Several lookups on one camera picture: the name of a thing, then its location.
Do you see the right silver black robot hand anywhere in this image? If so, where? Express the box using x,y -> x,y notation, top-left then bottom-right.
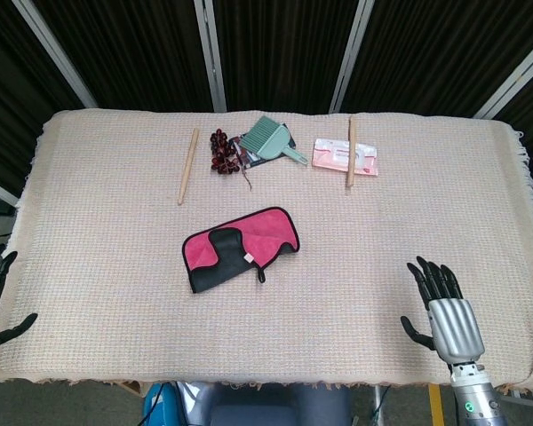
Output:
400,256 -> 486,364

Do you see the pink cloth with black trim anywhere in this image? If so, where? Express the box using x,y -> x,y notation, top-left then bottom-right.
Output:
181,206 -> 300,295

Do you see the metal table leg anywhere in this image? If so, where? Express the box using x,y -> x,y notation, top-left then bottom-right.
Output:
372,384 -> 383,426

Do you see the beige woven tablecloth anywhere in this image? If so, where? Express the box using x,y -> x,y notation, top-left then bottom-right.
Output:
0,108 -> 533,396

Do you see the blue plastic cover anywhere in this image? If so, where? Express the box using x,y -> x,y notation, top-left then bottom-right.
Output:
142,382 -> 191,426

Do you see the wooden stick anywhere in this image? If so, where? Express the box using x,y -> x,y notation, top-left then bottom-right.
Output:
178,128 -> 201,206
346,115 -> 357,195

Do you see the grey-blue robot torso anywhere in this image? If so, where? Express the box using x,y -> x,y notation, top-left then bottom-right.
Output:
184,381 -> 354,426

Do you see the pink and white packet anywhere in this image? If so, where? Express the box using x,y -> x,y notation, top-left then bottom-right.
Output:
311,138 -> 379,177

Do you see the dark snack packet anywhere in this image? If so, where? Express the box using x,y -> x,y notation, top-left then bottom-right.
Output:
230,122 -> 299,170

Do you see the green plastic dustpan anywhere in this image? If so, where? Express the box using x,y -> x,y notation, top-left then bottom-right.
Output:
240,115 -> 309,166

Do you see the dark red grape bunch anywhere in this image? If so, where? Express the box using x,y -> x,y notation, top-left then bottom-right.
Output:
210,128 -> 254,192

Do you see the dark pleated curtain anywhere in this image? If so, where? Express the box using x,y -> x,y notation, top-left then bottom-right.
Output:
0,0 -> 533,214

